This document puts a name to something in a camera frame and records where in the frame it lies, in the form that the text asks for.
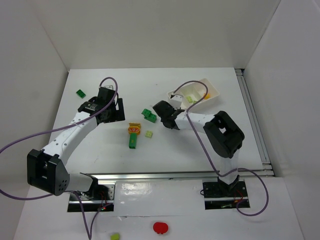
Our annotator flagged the tall green number lego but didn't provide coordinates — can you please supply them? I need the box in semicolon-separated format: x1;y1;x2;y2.
128;133;138;149

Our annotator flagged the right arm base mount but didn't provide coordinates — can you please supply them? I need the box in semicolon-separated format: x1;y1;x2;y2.
200;181;250;210

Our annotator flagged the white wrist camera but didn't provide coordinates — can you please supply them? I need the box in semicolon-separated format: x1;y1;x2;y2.
103;85;114;90
169;94;184;109

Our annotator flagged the small dark green lego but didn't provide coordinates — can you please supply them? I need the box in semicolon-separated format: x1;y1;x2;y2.
76;89;86;99

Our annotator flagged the dark green stacked lego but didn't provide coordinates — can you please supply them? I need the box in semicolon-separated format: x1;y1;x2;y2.
141;108;157;123

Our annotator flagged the aluminium rail front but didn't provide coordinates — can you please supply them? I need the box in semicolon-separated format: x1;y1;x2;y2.
59;170;233;182

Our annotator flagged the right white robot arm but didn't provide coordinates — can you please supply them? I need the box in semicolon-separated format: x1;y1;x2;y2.
153;100;245;193

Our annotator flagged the yellow flower printed lego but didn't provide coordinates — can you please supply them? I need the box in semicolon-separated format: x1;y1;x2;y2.
127;122;141;135

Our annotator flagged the orange small lego brick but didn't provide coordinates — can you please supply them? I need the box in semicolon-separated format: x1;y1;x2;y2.
203;93;211;100

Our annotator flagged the red round lego piece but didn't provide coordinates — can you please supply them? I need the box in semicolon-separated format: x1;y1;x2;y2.
152;222;169;235

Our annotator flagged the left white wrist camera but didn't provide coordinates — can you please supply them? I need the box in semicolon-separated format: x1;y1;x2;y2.
103;85;114;90

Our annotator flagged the light green floor lego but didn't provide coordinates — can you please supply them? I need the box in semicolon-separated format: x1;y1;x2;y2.
110;233;120;240

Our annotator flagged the light green lego brick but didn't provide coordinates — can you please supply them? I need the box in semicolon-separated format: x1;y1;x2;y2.
185;95;196;104
145;130;153;138

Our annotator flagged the aluminium rail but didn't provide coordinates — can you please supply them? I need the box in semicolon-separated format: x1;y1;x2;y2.
234;68;275;177
59;170;233;182

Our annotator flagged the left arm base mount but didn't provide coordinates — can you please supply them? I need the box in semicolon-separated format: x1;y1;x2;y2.
67;181;116;213

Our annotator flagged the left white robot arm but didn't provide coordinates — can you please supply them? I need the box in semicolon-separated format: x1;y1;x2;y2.
27;87;125;198

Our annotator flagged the aluminium rail right side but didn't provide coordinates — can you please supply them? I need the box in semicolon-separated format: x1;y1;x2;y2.
234;68;275;177

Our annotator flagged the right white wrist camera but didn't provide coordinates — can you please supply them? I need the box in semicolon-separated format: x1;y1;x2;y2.
169;94;184;109

